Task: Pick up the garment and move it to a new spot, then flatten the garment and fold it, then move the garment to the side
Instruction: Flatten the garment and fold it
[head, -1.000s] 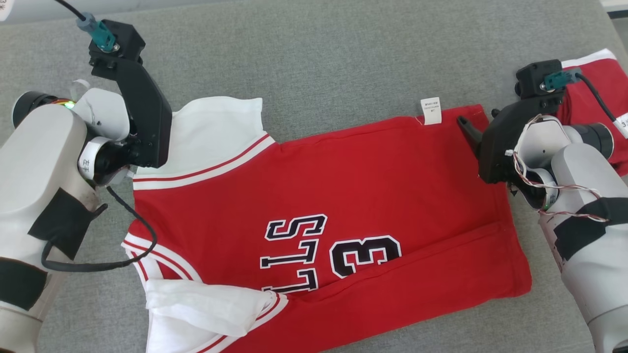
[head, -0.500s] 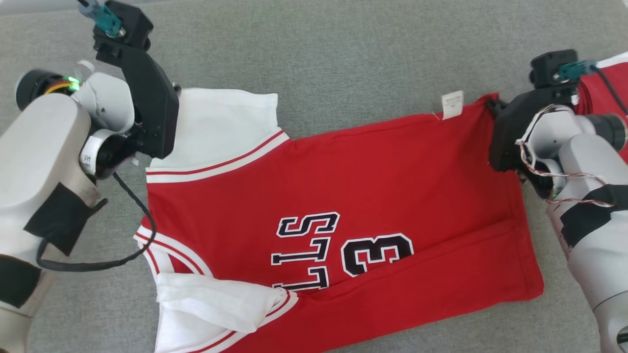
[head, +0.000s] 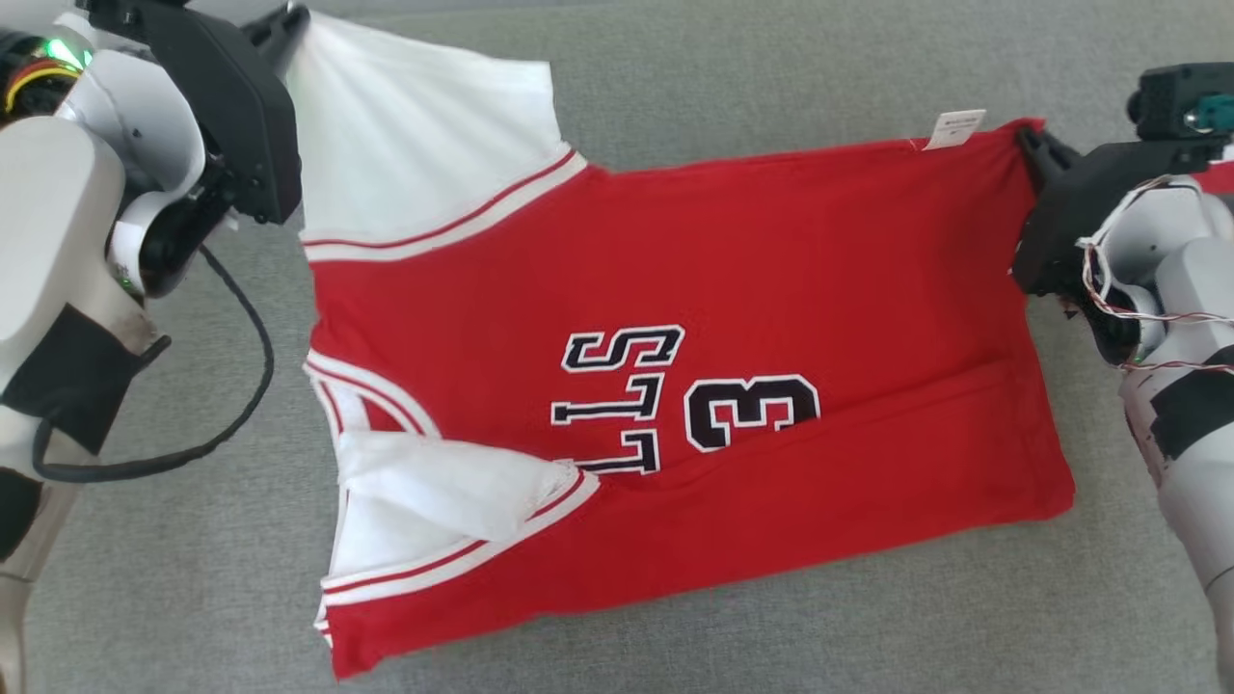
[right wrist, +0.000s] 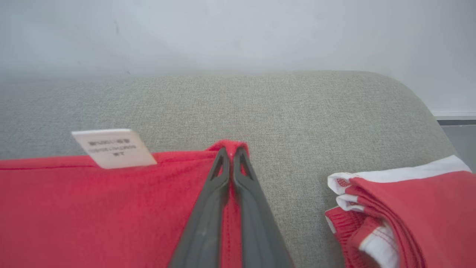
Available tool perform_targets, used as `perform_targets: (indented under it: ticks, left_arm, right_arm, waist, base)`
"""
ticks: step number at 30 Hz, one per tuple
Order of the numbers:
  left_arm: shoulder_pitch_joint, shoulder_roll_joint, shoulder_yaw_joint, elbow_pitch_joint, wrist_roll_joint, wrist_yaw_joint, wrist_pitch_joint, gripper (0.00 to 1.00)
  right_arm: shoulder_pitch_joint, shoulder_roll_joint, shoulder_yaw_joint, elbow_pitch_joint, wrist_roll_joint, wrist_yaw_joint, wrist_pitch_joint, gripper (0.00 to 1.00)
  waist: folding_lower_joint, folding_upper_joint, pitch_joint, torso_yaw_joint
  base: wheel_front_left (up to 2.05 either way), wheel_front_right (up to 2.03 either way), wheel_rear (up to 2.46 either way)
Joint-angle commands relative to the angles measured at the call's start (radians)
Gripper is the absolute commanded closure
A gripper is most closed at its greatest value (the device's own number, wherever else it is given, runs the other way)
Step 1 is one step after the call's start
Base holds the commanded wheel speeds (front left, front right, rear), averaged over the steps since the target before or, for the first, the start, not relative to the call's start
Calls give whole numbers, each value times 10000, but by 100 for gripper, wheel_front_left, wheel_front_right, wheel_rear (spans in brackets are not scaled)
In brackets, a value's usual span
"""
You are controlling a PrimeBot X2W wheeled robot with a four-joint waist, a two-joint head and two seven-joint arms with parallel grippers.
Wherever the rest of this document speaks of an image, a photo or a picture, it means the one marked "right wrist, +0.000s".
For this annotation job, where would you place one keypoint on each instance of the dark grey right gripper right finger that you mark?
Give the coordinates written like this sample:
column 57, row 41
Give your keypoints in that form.
column 258, row 234

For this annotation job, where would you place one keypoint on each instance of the red shorts with white trim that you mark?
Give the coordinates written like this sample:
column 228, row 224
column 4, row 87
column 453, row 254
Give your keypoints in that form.
column 427, row 216

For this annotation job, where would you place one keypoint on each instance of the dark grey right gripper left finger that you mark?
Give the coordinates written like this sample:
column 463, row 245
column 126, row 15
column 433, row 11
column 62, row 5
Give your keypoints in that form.
column 206, row 230

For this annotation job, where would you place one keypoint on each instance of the red and white striped shirt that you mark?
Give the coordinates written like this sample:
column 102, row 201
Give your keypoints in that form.
column 93, row 216

